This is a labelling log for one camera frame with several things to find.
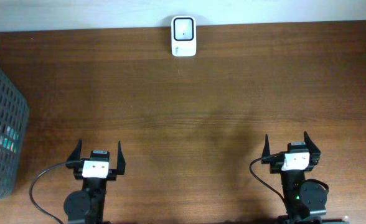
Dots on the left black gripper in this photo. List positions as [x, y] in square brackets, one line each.
[121, 165]

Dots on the grey plastic mesh basket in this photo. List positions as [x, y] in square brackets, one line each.
[14, 113]

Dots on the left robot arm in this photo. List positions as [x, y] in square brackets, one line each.
[87, 205]

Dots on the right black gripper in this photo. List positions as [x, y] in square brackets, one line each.
[314, 152]

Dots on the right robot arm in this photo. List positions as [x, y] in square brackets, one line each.
[304, 199]

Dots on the white barcode scanner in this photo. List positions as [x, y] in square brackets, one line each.
[183, 36]

